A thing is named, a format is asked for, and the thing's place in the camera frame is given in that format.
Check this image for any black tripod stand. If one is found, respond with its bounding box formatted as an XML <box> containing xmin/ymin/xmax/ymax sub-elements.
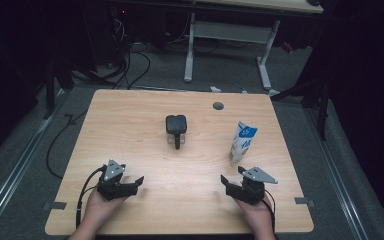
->
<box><xmin>269</xmin><ymin>76</ymin><xmax>331</xmax><ymax>141</ymax></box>

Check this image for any desk with white metal legs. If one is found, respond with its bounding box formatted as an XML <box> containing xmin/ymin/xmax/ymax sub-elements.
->
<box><xmin>183</xmin><ymin>0</ymin><xmax>324</xmax><ymax>97</ymax></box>

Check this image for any white and blue milk carton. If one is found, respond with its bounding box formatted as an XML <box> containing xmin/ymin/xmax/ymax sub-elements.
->
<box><xmin>229</xmin><ymin>120</ymin><xmax>259</xmax><ymax>166</ymax></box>

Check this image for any long black floor cable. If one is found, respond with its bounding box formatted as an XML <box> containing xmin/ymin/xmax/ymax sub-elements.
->
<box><xmin>45</xmin><ymin>109</ymin><xmax>89</xmax><ymax>180</ymax></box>

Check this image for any grey tape strip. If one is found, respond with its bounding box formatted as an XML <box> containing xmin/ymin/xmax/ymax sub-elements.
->
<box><xmin>294</xmin><ymin>196</ymin><xmax>315</xmax><ymax>206</ymax></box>
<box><xmin>43</xmin><ymin>201</ymin><xmax>68</xmax><ymax>212</ymax></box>

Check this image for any left hand-held gripper black cable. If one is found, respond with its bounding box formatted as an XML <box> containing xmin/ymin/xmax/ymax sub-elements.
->
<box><xmin>75</xmin><ymin>165</ymin><xmax>108</xmax><ymax>230</ymax></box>

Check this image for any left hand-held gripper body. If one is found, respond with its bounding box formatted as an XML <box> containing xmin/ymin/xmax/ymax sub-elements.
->
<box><xmin>96</xmin><ymin>159</ymin><xmax>139</xmax><ymax>201</ymax></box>

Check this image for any black metal stand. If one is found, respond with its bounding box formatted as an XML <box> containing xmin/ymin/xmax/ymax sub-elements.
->
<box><xmin>43</xmin><ymin>56</ymin><xmax>76</xmax><ymax>120</ymax></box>

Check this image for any person's right hand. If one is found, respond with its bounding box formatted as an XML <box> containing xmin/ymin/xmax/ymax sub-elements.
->
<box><xmin>234</xmin><ymin>197</ymin><xmax>275</xmax><ymax>235</ymax></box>

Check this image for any person's left hand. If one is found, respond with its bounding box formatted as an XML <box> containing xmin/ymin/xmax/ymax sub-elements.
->
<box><xmin>79</xmin><ymin>192</ymin><xmax>128</xmax><ymax>231</ymax></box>

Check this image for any black cup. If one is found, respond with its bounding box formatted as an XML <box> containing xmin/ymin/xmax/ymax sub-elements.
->
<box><xmin>165</xmin><ymin>114</ymin><xmax>188</xmax><ymax>151</ymax></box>

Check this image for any bundle of black cables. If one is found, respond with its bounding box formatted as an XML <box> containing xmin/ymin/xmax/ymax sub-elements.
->
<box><xmin>69</xmin><ymin>16</ymin><xmax>152</xmax><ymax>90</ymax></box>

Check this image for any metal floor rail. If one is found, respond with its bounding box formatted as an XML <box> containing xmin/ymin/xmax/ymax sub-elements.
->
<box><xmin>0</xmin><ymin>89</ymin><xmax>69</xmax><ymax>234</ymax></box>
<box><xmin>304</xmin><ymin>106</ymin><xmax>369</xmax><ymax>240</ymax></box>

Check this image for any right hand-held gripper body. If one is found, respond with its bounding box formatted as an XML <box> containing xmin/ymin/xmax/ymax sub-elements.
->
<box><xmin>225</xmin><ymin>166</ymin><xmax>279</xmax><ymax>206</ymax></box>

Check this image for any right hand-held gripper black cable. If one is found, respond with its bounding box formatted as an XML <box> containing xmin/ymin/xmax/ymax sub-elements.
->
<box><xmin>261</xmin><ymin>189</ymin><xmax>277</xmax><ymax>234</ymax></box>

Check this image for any hand-held gripper black cable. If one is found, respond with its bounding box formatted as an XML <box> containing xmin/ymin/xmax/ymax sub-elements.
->
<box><xmin>75</xmin><ymin>165</ymin><xmax>108</xmax><ymax>230</ymax></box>
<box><xmin>261</xmin><ymin>189</ymin><xmax>277</xmax><ymax>234</ymax></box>

